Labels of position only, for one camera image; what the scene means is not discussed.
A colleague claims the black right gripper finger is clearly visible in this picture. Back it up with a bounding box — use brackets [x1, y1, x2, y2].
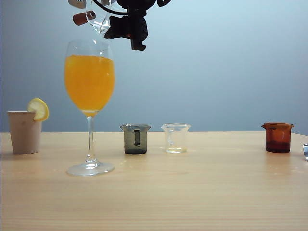
[131, 17, 149, 51]
[103, 15, 132, 39]

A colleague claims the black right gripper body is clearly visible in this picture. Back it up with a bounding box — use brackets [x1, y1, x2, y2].
[116, 0, 157, 19]

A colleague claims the clear brown-handled measuring cup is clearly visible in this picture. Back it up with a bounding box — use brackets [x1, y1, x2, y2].
[73, 0, 116, 37]

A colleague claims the wine glass with orange juice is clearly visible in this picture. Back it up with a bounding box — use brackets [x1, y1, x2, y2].
[64, 39, 116, 178]

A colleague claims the clear glass measuring cup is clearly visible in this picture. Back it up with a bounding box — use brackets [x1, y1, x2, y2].
[160, 123, 191, 154]

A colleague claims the smoky grey glass measuring cup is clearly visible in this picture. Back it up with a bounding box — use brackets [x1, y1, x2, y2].
[119, 124, 152, 155]

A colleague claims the beige paper cup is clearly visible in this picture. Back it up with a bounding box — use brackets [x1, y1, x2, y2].
[6, 110, 43, 155]

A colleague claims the amber glass measuring cup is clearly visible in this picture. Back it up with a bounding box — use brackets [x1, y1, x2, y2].
[261, 122, 295, 153]

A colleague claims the yellow lemon slice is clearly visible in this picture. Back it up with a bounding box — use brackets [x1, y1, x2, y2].
[27, 98, 50, 122]

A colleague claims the thin black cable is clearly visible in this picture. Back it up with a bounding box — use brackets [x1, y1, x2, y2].
[92, 0, 128, 15]

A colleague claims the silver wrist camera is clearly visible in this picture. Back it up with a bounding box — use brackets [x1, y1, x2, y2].
[68, 0, 87, 9]

